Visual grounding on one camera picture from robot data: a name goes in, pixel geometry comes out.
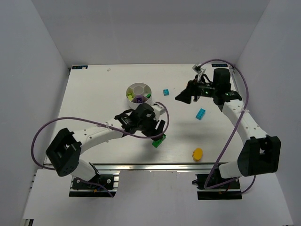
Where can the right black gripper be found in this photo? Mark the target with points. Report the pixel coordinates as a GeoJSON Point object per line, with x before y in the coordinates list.
{"type": "Point", "coordinates": [194, 91]}

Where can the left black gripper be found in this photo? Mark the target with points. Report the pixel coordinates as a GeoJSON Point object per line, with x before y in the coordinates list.
{"type": "Point", "coordinates": [152, 127]}

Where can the green lego bricks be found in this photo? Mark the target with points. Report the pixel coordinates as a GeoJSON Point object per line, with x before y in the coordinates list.
{"type": "Point", "coordinates": [157, 143]}

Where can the purple lego brick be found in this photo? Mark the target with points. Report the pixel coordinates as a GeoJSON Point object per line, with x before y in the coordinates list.
{"type": "Point", "coordinates": [139, 99]}

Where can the lime green lego brick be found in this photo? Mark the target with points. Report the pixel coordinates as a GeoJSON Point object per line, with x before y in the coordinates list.
{"type": "Point", "coordinates": [130, 96]}

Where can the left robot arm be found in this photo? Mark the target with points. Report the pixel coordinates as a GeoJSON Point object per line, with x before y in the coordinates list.
{"type": "Point", "coordinates": [66, 148]}

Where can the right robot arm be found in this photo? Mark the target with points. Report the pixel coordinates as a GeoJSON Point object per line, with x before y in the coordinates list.
{"type": "Point", "coordinates": [260, 153]}

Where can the small cyan lego brick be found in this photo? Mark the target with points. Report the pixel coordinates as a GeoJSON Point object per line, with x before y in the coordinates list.
{"type": "Point", "coordinates": [166, 92]}

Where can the large cyan lego brick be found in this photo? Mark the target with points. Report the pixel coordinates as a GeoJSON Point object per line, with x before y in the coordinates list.
{"type": "Point", "coordinates": [200, 114]}

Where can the white round divided container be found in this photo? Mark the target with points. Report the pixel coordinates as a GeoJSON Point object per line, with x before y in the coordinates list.
{"type": "Point", "coordinates": [139, 89]}

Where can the right blue corner sticker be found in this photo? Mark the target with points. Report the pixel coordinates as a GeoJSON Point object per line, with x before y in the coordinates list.
{"type": "Point", "coordinates": [219, 65]}

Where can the blue corner sticker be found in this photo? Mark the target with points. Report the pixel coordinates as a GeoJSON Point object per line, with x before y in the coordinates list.
{"type": "Point", "coordinates": [79, 67]}
{"type": "Point", "coordinates": [219, 65]}

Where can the yellow round lego piece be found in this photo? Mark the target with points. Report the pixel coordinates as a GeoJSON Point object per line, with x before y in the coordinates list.
{"type": "Point", "coordinates": [197, 154]}

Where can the left blue corner sticker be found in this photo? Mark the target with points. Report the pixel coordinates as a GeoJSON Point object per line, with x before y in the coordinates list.
{"type": "Point", "coordinates": [79, 67]}

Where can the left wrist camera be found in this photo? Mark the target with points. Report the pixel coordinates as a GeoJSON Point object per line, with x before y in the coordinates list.
{"type": "Point", "coordinates": [158, 110]}

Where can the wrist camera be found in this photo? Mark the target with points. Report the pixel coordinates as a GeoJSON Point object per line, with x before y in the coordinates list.
{"type": "Point", "coordinates": [199, 72]}
{"type": "Point", "coordinates": [158, 110]}

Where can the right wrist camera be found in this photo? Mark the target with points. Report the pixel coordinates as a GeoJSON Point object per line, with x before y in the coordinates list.
{"type": "Point", "coordinates": [199, 72]}

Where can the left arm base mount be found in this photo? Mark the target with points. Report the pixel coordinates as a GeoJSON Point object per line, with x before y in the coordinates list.
{"type": "Point", "coordinates": [103, 187]}

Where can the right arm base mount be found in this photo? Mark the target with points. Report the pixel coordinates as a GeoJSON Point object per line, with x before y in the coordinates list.
{"type": "Point", "coordinates": [217, 188]}

